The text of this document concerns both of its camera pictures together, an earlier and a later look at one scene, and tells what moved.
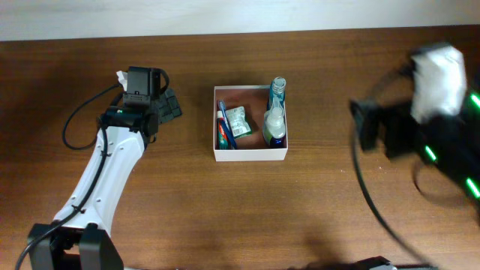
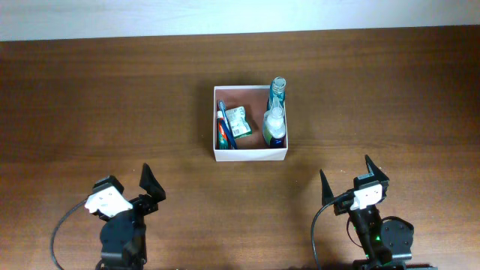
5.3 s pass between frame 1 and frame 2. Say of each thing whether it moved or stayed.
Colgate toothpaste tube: stayed
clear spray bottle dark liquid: stayed
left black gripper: moved
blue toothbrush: stayed
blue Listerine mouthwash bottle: stayed
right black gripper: moved
